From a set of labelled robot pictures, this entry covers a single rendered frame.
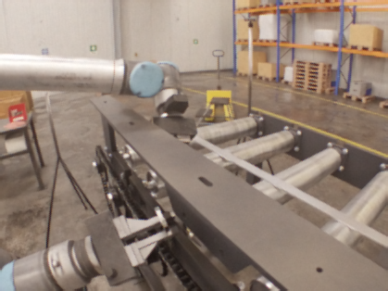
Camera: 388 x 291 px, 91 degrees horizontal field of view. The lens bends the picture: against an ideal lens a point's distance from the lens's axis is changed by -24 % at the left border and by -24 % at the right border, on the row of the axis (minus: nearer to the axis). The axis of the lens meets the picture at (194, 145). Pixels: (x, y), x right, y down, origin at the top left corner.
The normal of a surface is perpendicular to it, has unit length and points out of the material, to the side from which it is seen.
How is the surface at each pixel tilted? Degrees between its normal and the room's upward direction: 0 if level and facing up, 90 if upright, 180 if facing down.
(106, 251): 36
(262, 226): 0
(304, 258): 0
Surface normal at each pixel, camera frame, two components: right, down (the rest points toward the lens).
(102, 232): 0.04, -0.52
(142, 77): 0.52, 0.34
